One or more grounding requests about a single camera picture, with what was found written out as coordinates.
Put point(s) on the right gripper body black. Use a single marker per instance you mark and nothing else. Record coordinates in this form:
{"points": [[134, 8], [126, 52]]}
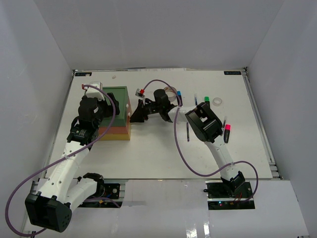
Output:
{"points": [[153, 108]]}

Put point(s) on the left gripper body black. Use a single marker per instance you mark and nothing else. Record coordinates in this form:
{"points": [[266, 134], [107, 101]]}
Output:
{"points": [[106, 110]]}

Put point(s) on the grey duct tape roll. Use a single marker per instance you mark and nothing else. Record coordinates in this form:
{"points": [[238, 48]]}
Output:
{"points": [[170, 94]]}

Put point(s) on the blue cap black highlighter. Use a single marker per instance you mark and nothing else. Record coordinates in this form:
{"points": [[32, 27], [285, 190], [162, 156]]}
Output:
{"points": [[180, 98]]}

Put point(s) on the green drawer cabinet box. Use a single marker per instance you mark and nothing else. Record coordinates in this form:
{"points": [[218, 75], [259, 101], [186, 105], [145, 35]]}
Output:
{"points": [[121, 127]]}

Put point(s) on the green cap black highlighter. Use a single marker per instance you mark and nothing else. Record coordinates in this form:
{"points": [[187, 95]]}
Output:
{"points": [[207, 100]]}

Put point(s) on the small clear tape roll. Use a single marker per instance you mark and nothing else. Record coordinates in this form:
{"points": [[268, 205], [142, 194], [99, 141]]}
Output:
{"points": [[217, 101]]}

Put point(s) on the pink cap black highlighter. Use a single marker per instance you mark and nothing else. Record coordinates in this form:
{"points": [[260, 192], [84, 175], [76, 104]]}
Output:
{"points": [[227, 130]]}

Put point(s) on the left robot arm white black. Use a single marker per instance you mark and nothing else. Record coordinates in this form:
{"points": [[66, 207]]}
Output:
{"points": [[52, 206]]}

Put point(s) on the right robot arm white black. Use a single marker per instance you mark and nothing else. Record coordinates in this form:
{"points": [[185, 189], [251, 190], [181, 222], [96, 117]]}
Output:
{"points": [[204, 123]]}

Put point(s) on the purple pen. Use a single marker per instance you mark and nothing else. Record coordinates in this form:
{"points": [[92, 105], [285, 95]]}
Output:
{"points": [[188, 132]]}

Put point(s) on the left black corner label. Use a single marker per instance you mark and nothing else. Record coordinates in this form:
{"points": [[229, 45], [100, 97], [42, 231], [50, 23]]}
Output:
{"points": [[83, 74]]}

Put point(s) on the black corner label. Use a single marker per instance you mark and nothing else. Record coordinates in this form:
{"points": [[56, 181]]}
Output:
{"points": [[232, 72], [83, 74]]}

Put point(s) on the right black corner label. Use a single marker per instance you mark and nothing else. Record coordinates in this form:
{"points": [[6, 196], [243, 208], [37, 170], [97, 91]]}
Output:
{"points": [[232, 72]]}

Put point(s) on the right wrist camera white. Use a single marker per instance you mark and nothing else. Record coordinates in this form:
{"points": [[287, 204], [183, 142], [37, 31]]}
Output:
{"points": [[140, 93]]}

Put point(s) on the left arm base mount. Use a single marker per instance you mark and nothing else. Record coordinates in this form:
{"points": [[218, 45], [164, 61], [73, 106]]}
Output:
{"points": [[108, 197]]}

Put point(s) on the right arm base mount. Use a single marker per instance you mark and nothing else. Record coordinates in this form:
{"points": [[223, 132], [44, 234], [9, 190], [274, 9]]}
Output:
{"points": [[220, 197]]}

